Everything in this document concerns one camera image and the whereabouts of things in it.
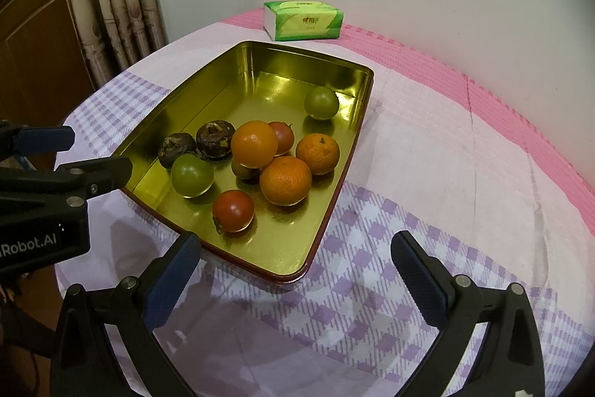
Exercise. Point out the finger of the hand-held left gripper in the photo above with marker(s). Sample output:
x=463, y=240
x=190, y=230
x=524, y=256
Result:
x=102, y=173
x=46, y=139

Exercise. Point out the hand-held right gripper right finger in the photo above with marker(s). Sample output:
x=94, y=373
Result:
x=418, y=280

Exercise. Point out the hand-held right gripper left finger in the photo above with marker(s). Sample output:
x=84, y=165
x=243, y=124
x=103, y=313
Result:
x=172, y=280

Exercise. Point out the dark brown water chestnut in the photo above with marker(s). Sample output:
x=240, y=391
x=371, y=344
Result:
x=213, y=139
x=175, y=146

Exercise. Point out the green tomato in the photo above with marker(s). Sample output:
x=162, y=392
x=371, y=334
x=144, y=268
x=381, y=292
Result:
x=321, y=102
x=192, y=176

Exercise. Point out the gold metal tin tray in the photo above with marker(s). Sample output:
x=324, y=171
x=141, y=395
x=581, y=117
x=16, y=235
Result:
x=279, y=239

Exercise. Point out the small brownish green jujube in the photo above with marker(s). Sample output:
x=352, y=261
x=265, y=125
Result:
x=241, y=171

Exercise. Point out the large orange mandarin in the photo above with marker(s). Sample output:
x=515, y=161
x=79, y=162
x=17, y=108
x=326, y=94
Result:
x=285, y=180

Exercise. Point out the smooth orange tomato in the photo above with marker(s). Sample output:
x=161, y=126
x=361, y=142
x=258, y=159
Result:
x=254, y=143

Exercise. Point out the small orange mandarin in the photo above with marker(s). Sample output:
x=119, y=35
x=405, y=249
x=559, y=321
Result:
x=319, y=154

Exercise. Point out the small red tomato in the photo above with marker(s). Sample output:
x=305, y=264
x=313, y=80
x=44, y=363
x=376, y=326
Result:
x=285, y=139

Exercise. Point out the green tissue pack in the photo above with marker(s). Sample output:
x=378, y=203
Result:
x=304, y=22

